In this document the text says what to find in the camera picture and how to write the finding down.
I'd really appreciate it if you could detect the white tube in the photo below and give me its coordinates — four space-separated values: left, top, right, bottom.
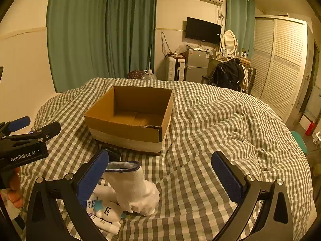
88 213 121 234

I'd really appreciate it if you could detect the wide green curtain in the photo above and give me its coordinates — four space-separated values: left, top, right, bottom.
46 0 158 93

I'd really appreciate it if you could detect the dressing table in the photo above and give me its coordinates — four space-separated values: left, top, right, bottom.
208 55 251 81

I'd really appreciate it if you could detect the white plush toy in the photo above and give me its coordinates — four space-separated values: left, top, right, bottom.
88 178 132 225

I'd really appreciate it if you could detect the silver fridge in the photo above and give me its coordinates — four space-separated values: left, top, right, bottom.
184 48 213 83

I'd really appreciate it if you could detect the white suitcase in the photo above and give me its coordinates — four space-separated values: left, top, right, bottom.
164 55 186 81

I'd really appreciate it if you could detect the narrow green curtain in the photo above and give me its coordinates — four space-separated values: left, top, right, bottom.
225 0 256 58

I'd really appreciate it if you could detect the wooden chair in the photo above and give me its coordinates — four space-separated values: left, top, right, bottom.
241 66 257 94

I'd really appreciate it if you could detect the white louvred wardrobe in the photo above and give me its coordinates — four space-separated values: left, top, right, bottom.
249 16 309 122

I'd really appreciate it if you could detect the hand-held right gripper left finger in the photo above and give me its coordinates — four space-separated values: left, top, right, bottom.
26 149 110 241

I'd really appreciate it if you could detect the grey checked blanket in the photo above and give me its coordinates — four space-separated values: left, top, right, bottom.
19 77 317 241

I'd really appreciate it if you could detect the black jacket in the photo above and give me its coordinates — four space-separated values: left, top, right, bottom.
209 58 247 92

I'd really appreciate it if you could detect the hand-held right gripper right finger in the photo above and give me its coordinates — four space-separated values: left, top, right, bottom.
211 151 294 241

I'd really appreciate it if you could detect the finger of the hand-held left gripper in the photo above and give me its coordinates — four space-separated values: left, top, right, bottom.
0 121 61 148
0 116 31 137

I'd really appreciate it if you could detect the person's left hand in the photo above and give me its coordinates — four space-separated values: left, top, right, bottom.
6 167 24 209

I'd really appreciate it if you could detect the teal stool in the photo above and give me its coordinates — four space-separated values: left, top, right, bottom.
291 131 308 155

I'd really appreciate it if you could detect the white sock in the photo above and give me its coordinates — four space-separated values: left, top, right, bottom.
104 161 160 216

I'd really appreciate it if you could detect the black wall television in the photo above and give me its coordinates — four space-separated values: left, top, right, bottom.
186 17 222 44

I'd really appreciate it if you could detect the white oval mirror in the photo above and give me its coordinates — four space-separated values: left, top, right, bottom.
220 30 238 57

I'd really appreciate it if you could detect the dark cloth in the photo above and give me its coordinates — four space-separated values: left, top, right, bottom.
100 148 122 161

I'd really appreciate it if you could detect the brown cardboard box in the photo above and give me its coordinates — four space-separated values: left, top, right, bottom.
84 85 173 156

